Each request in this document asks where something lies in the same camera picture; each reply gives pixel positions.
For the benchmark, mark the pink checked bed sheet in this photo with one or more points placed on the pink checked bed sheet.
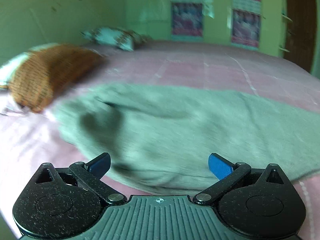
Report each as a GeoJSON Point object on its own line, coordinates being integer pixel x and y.
{"type": "Point", "coordinates": [29, 140]}

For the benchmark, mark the white patterned pillow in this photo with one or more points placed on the white patterned pillow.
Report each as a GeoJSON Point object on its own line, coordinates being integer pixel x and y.
{"type": "Point", "coordinates": [123, 39]}
{"type": "Point", "coordinates": [9, 68]}

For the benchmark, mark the grey knit pants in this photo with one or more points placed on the grey knit pants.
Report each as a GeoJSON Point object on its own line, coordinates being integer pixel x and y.
{"type": "Point", "coordinates": [160, 137]}

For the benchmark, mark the white patterned far pillow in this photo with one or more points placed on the white patterned far pillow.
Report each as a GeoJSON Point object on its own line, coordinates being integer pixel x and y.
{"type": "Point", "coordinates": [123, 39]}

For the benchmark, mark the dark brown wooden door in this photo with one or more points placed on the dark brown wooden door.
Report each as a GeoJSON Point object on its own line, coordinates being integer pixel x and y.
{"type": "Point", "coordinates": [301, 32]}

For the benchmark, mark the orange striped pillow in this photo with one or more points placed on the orange striped pillow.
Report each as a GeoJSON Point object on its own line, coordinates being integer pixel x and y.
{"type": "Point", "coordinates": [48, 72]}

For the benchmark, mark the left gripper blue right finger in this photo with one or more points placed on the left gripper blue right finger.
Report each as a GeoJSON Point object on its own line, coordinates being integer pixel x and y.
{"type": "Point", "coordinates": [228, 174]}

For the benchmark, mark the pink pillow under orange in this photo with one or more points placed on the pink pillow under orange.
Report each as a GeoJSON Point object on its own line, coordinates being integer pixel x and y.
{"type": "Point", "coordinates": [9, 107]}

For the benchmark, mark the cream corner shelf unit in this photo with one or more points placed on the cream corner shelf unit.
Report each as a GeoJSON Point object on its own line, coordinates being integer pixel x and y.
{"type": "Point", "coordinates": [285, 20]}

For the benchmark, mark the lower left calendar poster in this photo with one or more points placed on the lower left calendar poster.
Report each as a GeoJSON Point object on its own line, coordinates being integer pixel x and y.
{"type": "Point", "coordinates": [187, 19]}

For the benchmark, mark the lower right calendar poster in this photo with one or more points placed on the lower right calendar poster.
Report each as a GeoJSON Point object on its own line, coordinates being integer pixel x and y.
{"type": "Point", "coordinates": [246, 29]}

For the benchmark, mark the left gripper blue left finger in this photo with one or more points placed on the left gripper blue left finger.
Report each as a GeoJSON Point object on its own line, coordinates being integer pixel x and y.
{"type": "Point", "coordinates": [89, 175]}

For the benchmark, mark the white patterned near pillow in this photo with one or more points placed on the white patterned near pillow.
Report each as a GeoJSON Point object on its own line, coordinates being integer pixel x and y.
{"type": "Point", "coordinates": [9, 68]}

